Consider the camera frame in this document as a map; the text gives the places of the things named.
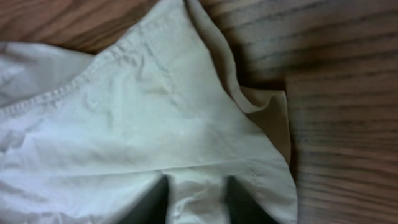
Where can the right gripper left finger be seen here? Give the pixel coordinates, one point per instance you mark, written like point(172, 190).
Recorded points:
point(152, 207)

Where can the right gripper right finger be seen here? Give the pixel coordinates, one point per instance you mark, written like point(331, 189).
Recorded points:
point(242, 207)

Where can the beige khaki shorts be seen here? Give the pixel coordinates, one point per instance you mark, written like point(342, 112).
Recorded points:
point(83, 137)

